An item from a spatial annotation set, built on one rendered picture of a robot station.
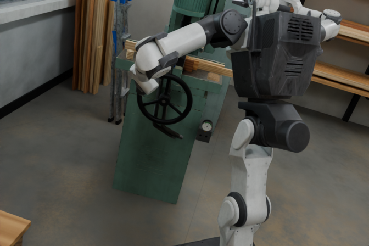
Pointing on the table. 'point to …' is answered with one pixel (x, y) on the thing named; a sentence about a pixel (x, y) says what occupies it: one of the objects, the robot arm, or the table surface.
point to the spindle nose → (185, 21)
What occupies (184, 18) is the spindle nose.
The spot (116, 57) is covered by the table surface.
